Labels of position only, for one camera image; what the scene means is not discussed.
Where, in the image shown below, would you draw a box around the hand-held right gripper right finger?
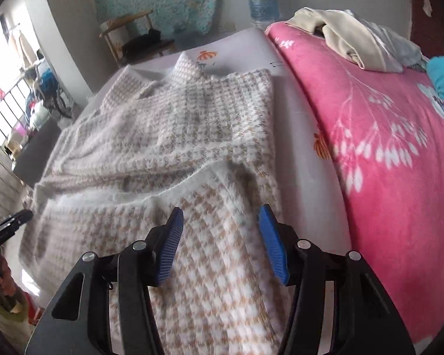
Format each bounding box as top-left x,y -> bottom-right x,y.
258,203 -> 417,355

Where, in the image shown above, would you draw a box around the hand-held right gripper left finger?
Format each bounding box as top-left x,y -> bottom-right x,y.
24,207 -> 184,355

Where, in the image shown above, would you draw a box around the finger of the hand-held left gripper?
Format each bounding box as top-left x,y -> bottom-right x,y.
0,209 -> 34,245

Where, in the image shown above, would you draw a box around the beige white houndstooth coat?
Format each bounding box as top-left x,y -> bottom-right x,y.
18,52 -> 300,355

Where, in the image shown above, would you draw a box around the colourful clothes pile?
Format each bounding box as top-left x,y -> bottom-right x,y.
24,59 -> 49,130

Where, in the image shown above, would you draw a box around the person's left hand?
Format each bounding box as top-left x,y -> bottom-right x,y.
0,257 -> 17,304

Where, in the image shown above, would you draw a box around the grey cabinet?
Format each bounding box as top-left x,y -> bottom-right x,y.
13,118 -> 63,189

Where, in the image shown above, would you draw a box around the metal window railing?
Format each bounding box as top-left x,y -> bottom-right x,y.
0,74 -> 34,230

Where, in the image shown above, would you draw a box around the wheelchair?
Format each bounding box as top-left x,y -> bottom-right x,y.
41,70 -> 73,119

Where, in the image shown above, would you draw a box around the pink floral fleece blanket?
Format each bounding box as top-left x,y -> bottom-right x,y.
264,21 -> 444,348

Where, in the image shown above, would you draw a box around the pale hanging garments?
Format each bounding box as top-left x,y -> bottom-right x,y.
7,26 -> 36,71

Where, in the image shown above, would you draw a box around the black bag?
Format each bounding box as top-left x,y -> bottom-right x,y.
122,30 -> 161,54

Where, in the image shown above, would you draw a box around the beige crumpled garment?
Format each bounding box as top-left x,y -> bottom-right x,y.
285,7 -> 404,72

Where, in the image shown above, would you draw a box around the wooden chair with black seat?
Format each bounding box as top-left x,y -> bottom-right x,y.
99,10 -> 176,69

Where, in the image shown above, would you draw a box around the light grey garment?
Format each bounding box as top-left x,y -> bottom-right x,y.
350,10 -> 422,72

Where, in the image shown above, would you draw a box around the blue water bottle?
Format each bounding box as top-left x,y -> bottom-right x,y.
244,0 -> 281,23

